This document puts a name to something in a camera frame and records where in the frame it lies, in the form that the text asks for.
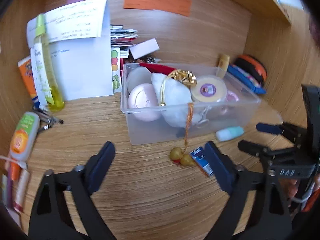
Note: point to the orange sticky note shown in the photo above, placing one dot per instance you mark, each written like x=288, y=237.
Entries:
x=181, y=7

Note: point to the orange capped marker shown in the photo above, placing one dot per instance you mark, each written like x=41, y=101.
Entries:
x=15, y=171

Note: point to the clear plastic storage bin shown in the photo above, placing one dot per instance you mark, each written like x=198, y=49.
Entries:
x=159, y=109

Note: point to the right hand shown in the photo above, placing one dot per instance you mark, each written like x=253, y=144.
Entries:
x=292, y=187

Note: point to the teal white capsule case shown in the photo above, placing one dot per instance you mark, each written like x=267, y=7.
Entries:
x=229, y=133

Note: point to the orange cream tube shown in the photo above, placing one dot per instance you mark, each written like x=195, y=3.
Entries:
x=25, y=69

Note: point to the blue fabric pouch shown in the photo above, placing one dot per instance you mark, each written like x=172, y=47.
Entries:
x=246, y=79

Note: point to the white tape roll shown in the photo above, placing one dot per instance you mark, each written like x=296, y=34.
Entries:
x=209, y=88

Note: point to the white receipt paper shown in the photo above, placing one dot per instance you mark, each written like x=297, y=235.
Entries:
x=76, y=20

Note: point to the white paper box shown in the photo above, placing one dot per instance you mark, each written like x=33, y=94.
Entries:
x=82, y=66

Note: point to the yellow spray bottle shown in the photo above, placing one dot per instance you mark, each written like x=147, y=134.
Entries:
x=44, y=67

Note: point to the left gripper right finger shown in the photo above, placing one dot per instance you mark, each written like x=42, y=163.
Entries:
x=269, y=218

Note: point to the fruit sticker sheet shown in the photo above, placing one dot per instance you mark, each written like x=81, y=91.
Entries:
x=115, y=64

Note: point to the small white box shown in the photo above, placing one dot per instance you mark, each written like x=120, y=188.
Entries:
x=144, y=48

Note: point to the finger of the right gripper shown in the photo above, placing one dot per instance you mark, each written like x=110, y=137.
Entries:
x=264, y=152
x=290, y=131

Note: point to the gold ribbon bow charm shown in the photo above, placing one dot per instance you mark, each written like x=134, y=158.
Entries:
x=187, y=78

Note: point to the blue card pack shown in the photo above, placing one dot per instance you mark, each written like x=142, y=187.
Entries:
x=198, y=156

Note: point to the stack of cards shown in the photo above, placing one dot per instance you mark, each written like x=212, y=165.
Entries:
x=123, y=39

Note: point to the trinket pile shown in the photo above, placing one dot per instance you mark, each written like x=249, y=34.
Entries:
x=145, y=59

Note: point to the green orange lotion bottle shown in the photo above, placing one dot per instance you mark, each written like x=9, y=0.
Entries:
x=24, y=136

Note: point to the black orange round case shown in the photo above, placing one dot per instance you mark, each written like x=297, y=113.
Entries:
x=252, y=66

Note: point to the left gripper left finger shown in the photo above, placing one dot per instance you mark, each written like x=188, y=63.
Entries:
x=50, y=217

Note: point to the purple pen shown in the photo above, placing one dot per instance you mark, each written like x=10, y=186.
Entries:
x=9, y=193

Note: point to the white satin drawstring pouch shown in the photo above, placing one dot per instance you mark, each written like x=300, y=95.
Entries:
x=177, y=95

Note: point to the beige red lip balm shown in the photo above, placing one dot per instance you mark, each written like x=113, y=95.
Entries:
x=21, y=189

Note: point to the red velvet pouch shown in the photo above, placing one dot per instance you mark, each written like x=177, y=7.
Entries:
x=157, y=68

